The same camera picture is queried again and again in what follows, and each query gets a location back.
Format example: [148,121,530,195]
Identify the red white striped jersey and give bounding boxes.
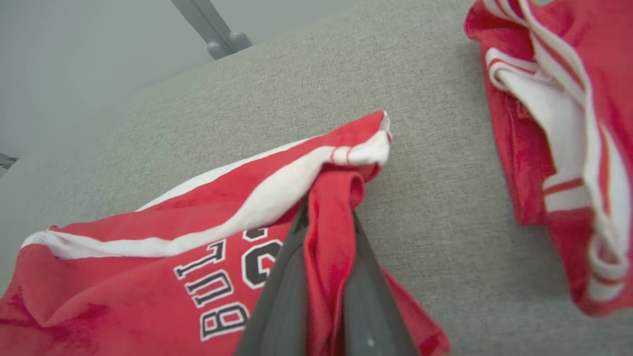
[463,0,633,317]

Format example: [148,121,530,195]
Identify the grey double metal post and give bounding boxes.
[170,0,253,61]

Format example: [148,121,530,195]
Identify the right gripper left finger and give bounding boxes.
[232,195,311,356]

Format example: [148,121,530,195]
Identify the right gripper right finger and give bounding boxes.
[341,212,421,356]

